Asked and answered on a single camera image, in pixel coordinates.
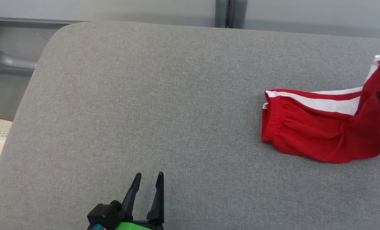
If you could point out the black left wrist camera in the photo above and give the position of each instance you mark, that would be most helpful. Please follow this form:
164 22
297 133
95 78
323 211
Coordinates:
105 214

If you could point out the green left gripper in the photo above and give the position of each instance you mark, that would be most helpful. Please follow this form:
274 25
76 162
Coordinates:
138 226

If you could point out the red and white shorts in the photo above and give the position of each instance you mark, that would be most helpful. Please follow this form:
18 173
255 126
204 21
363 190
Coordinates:
314 131

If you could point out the grey fabric sofa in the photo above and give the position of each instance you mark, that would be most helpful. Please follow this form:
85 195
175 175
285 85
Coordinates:
161 111

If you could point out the grey metal frame tube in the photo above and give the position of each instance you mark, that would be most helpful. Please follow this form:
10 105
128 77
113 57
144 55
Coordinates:
4 60

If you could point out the grey metal post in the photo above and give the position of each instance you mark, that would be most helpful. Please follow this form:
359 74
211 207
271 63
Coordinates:
239 12
222 12

